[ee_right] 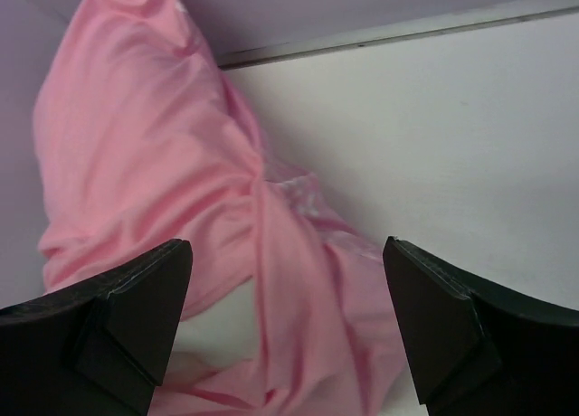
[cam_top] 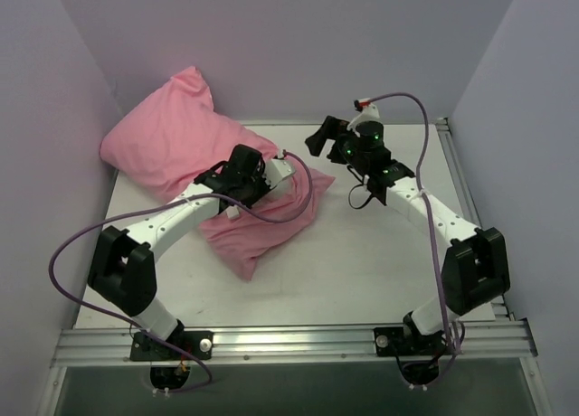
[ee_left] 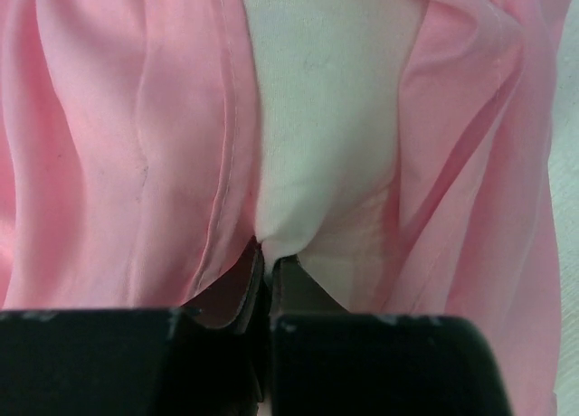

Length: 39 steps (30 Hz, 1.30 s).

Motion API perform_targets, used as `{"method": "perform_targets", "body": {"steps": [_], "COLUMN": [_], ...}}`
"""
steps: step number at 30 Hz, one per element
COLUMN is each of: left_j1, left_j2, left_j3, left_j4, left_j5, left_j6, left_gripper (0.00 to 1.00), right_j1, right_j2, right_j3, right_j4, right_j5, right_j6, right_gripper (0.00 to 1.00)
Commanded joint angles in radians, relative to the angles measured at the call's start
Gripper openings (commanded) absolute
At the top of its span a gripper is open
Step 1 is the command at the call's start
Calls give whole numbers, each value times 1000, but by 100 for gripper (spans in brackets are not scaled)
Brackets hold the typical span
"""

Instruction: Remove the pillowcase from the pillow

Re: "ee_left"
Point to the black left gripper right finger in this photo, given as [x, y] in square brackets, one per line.
[294, 291]

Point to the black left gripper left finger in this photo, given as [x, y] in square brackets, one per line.
[228, 304]

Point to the pink floral pillowcase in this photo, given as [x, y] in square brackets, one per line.
[131, 156]

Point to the white pillow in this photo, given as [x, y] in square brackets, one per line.
[328, 73]

